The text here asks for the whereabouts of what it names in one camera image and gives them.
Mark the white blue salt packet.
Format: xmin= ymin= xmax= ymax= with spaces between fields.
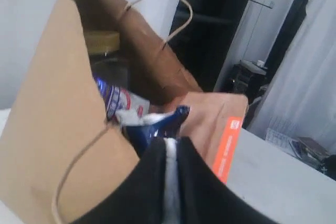
xmin=94 ymin=77 xmax=150 ymax=121

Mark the dark noodle package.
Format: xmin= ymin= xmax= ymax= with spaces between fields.
xmin=117 ymin=105 xmax=190 ymax=157

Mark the white backdrop curtain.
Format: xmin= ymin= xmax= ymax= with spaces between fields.
xmin=1 ymin=0 xmax=335 ymax=152

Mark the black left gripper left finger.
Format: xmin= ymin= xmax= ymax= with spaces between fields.
xmin=73 ymin=137 xmax=166 ymax=223

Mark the nut jar with gold lid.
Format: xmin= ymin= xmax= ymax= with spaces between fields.
xmin=84 ymin=30 xmax=130 ymax=88

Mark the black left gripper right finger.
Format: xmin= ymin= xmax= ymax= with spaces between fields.
xmin=177 ymin=137 xmax=265 ymax=223

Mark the brown paper shopping bag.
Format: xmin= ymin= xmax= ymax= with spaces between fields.
xmin=1 ymin=0 xmax=201 ymax=223

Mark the brown orange coffee pouch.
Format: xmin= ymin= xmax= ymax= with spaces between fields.
xmin=180 ymin=92 xmax=248 ymax=184

